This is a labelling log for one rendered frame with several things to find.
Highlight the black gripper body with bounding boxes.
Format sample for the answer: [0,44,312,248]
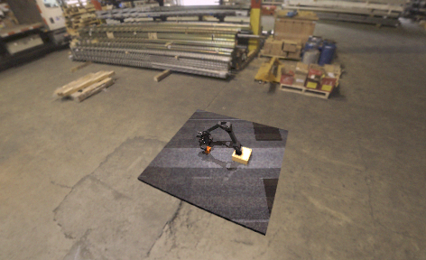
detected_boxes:
[200,136,213,151]

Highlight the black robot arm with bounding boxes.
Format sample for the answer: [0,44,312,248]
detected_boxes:
[196,121,243,156]

